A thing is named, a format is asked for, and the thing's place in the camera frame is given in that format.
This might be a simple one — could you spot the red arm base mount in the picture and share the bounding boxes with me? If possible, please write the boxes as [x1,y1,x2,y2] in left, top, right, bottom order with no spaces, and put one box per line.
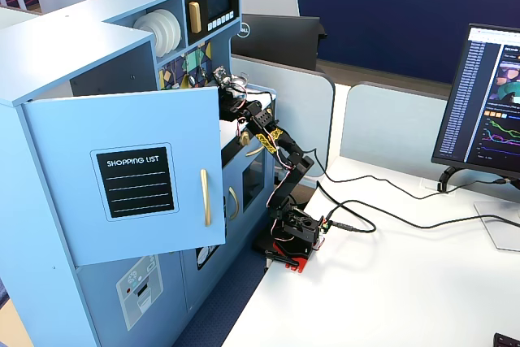
[264,240,323,275]

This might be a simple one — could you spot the monitor showing graphs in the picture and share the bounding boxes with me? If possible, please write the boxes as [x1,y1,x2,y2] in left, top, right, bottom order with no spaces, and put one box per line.
[431,22,520,180]

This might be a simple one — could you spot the black Dell monitor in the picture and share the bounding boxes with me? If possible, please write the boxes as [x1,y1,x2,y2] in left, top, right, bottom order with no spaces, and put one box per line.
[230,13,328,72]

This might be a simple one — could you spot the desk cable grommet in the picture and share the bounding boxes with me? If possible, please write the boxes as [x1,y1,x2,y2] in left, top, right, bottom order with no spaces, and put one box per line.
[421,177,458,198]

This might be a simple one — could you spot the white toy plate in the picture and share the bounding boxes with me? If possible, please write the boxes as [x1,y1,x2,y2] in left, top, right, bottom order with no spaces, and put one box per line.
[132,13,154,34]
[140,11,163,35]
[148,9,174,57]

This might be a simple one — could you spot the gold straight fridge door handle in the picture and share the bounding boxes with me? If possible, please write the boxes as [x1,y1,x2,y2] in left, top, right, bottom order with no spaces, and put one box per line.
[199,168,213,228]

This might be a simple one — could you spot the long black looped cable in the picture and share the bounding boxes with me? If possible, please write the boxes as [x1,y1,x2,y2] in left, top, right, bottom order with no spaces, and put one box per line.
[316,182,520,235]

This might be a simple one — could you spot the white stacked plates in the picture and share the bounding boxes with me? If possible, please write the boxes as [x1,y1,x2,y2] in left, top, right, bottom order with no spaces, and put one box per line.
[156,8,183,58]

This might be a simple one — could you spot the gold curved cabinet door handle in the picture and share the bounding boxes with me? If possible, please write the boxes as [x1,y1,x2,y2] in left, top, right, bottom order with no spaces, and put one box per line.
[227,185,241,221]

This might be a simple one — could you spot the gold microwave handle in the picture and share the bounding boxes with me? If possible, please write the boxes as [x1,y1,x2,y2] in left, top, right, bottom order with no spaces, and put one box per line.
[188,1,203,35]

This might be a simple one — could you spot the blue toy kitchen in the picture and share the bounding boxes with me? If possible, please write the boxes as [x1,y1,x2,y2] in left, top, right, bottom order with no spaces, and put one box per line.
[0,0,278,347]

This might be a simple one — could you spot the silver monitor stand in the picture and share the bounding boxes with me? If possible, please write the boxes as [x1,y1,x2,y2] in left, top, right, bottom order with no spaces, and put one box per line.
[437,165,520,252]

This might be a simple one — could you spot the small wrist camera board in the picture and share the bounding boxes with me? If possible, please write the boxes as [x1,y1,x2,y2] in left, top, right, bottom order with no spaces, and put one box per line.
[213,65,232,86]

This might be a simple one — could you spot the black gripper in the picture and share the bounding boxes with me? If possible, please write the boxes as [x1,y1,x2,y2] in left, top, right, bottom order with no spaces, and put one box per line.
[219,87,255,123]

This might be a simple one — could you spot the steel toy pot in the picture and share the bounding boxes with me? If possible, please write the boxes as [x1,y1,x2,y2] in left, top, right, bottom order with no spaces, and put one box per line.
[227,72,250,95]

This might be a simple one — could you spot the black keyboard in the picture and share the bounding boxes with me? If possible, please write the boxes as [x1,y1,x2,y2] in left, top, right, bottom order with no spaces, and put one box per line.
[492,332,520,347]

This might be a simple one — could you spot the blue shopping list fridge door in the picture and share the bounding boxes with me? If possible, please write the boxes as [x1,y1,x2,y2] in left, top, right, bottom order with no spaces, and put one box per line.
[22,85,227,267]

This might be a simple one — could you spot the grey rounded desk divider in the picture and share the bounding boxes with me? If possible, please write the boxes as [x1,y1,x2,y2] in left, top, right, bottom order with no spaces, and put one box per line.
[339,81,451,170]
[230,55,336,178]

